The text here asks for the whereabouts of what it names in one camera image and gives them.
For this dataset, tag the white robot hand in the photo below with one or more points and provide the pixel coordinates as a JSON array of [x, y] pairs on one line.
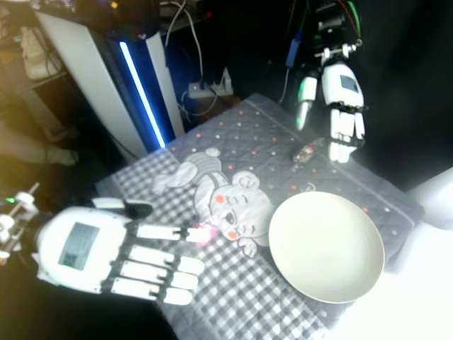
[[340, 83], [76, 244]]

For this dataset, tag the round white plate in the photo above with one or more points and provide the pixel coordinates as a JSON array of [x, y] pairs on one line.
[[325, 248]]

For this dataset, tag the blue plug device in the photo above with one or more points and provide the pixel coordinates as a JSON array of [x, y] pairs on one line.
[[293, 51]]

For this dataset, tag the person's foot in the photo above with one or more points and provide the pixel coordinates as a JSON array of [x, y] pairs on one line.
[[39, 147]]

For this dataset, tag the white power strip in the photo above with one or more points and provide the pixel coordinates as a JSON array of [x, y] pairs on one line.
[[207, 89]]

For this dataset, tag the white box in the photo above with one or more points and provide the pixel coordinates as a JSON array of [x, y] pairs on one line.
[[433, 198]]

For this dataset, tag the white tower with blue light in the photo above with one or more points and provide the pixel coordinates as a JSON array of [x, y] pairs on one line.
[[95, 81]]

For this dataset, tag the grey bear print quilt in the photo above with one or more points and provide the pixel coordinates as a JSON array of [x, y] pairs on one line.
[[247, 290]]

